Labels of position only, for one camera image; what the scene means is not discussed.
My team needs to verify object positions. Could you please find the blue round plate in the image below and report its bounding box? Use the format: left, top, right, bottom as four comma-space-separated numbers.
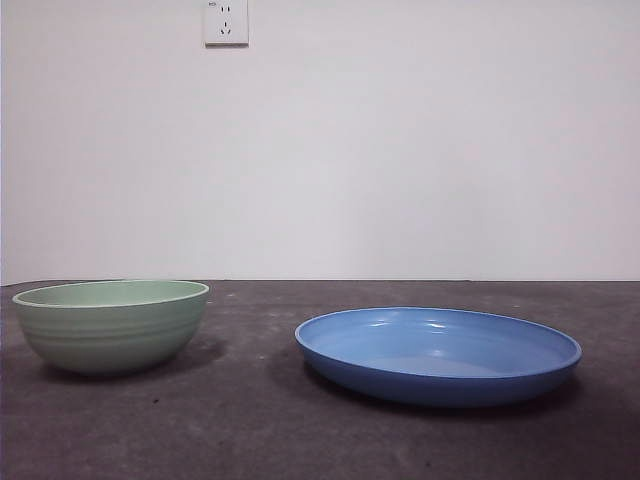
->
293, 306, 584, 409

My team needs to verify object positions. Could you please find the green ribbed bowl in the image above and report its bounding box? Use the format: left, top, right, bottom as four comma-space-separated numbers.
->
12, 278, 211, 377

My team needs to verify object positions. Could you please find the white wall socket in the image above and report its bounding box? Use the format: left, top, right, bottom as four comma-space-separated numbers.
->
203, 0, 250, 50

